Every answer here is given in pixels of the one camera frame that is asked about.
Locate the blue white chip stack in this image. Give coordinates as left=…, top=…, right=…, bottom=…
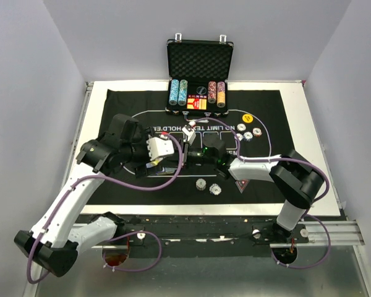
left=209, top=183, right=222, bottom=196

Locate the triangular dealer button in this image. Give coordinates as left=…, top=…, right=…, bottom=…
left=235, top=179, right=249, bottom=193

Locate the yellow round blind button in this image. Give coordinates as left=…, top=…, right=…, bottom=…
left=242, top=114, right=254, bottom=124

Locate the red white chip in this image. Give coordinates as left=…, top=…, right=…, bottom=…
left=252, top=127, right=262, bottom=137

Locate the grey white chip stack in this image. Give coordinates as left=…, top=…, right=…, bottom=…
left=195, top=178, right=207, bottom=191

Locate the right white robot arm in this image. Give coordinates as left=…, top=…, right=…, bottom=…
left=181, top=134, right=330, bottom=243

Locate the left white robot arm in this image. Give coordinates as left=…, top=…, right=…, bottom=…
left=14, top=114, right=150, bottom=283

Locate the red card deck in case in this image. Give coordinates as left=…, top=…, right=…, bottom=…
left=186, top=95, right=207, bottom=110

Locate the black poker table mat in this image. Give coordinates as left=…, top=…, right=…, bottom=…
left=88, top=90, right=294, bottom=205

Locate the white table board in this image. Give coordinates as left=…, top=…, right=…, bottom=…
left=74, top=80, right=330, bottom=216

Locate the teal grey chip row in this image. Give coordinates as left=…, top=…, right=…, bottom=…
left=177, top=79, right=188, bottom=106

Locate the red purple chip row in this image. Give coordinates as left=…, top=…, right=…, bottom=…
left=208, top=81, right=217, bottom=104

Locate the orange chip row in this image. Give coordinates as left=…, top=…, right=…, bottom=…
left=216, top=82, right=226, bottom=108

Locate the light blue chip row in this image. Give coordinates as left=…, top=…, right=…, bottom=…
left=168, top=79, right=180, bottom=106

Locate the black aluminium chip case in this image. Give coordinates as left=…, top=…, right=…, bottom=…
left=165, top=33, right=234, bottom=118

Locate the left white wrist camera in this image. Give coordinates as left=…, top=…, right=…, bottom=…
left=146, top=137, right=174, bottom=161

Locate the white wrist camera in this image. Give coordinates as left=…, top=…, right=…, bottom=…
left=146, top=137, right=174, bottom=161
left=182, top=125, right=196, bottom=145

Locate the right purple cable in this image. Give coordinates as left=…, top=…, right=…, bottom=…
left=185, top=117, right=331, bottom=269

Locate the purple cable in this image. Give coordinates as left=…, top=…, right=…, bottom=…
left=185, top=117, right=331, bottom=269
left=26, top=132, right=186, bottom=285

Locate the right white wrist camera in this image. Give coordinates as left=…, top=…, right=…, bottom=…
left=182, top=125, right=196, bottom=145

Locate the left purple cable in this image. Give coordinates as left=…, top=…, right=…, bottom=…
left=26, top=132, right=186, bottom=285

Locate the aluminium mounting rail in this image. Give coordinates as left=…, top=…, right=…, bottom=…
left=35, top=219, right=365, bottom=250

